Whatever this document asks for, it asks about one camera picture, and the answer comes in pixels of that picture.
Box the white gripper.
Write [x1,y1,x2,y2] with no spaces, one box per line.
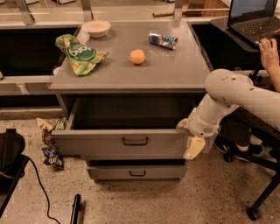
[177,108,219,160]

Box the grey top drawer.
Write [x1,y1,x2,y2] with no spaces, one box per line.
[53,94,200,160]

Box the grey drawer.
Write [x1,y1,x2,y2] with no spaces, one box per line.
[53,94,200,160]
[87,165,186,181]

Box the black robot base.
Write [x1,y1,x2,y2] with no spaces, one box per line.
[0,129,26,217]

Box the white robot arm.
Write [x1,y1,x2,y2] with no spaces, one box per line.
[177,69,280,160]

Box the person's forearm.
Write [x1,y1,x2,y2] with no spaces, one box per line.
[268,66,280,93]

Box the grey bottom drawer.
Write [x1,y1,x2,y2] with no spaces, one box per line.
[87,165,186,181]

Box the grey drawer cabinet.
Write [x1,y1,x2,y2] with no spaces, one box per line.
[48,20,218,183]

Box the person's hand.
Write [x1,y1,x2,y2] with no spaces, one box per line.
[259,38,279,73]

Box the person's leg and shoe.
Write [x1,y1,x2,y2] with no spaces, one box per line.
[213,114,263,161]

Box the black office chair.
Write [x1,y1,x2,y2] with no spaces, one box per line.
[223,66,280,221]

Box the orange fruit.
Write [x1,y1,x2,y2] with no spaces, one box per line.
[130,49,145,65]

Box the crushed blue can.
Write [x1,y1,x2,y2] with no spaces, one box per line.
[148,31,178,50]

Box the wooden stick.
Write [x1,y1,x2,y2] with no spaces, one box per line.
[152,10,187,18]

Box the black laptop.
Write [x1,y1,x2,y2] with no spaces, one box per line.
[227,0,280,46]

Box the green chip bag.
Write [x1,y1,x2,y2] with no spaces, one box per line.
[55,34,109,76]

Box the black cylinder on floor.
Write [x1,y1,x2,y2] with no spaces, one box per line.
[70,194,81,224]

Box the snack bags pile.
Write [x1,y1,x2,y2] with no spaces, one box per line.
[37,118,64,169]

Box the white bowl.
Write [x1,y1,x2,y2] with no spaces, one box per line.
[81,20,111,38]

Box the black cable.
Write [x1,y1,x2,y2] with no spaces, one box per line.
[24,156,61,224]

